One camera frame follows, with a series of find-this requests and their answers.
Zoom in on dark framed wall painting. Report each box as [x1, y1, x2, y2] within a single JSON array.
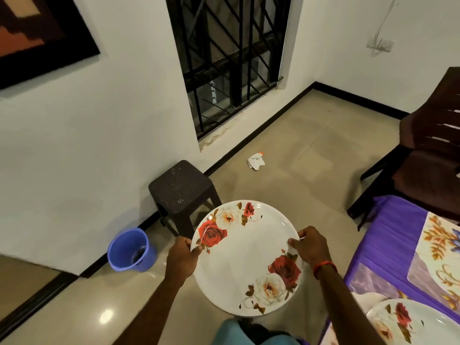
[[0, 0, 102, 91]]

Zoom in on person's right hand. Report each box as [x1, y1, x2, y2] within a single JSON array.
[[287, 225, 334, 272]]

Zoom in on white floral plate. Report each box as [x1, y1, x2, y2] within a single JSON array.
[[367, 298, 460, 345], [190, 199, 304, 317]]

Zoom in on blue plastic bucket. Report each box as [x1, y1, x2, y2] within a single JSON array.
[[107, 228, 158, 274]]

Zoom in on person's teal t-shirt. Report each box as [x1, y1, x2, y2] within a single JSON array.
[[212, 317, 303, 345]]

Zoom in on person's left hand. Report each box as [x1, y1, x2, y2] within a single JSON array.
[[164, 237, 204, 285]]

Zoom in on person's dark trousers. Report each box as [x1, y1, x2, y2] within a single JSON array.
[[241, 323, 277, 342]]

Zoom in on person's left forearm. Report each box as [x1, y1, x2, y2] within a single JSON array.
[[114, 276, 191, 345]]

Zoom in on crumpled white paper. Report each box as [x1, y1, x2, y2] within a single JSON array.
[[246, 150, 266, 172]]

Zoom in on floral placemat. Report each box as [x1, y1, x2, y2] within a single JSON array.
[[320, 264, 460, 345], [406, 212, 460, 313]]

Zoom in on brown plastic chair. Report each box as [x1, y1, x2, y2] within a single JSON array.
[[347, 67, 460, 230]]

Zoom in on black stool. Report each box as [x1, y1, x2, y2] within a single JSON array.
[[148, 160, 223, 240]]

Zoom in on purple tablecloth table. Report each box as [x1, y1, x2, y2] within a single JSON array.
[[316, 195, 460, 345]]

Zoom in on person's right forearm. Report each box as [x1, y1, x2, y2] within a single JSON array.
[[314, 265, 385, 345]]

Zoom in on black metal grille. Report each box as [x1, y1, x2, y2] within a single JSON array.
[[165, 0, 294, 141]]

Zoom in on red wrist thread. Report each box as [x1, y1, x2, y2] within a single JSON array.
[[312, 260, 339, 279]]

